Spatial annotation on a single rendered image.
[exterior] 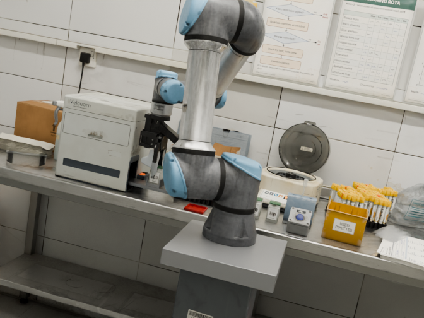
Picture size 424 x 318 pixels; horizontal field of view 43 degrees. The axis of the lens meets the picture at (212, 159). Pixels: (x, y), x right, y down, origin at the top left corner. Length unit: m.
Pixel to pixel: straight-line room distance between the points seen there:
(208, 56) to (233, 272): 0.55
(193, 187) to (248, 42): 0.41
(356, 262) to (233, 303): 0.49
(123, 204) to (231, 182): 0.58
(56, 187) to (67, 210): 0.80
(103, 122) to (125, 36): 0.74
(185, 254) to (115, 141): 0.68
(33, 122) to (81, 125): 0.53
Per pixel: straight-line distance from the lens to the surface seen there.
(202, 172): 1.37
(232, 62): 1.57
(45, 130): 2.41
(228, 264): 1.32
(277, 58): 2.37
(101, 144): 1.92
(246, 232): 1.45
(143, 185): 1.90
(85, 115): 1.93
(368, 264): 1.79
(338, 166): 2.40
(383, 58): 2.36
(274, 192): 2.07
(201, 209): 1.86
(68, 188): 1.96
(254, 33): 1.45
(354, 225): 1.82
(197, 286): 1.47
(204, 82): 1.39
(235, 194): 1.42
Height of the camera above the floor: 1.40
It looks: 11 degrees down
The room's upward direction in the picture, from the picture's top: 10 degrees clockwise
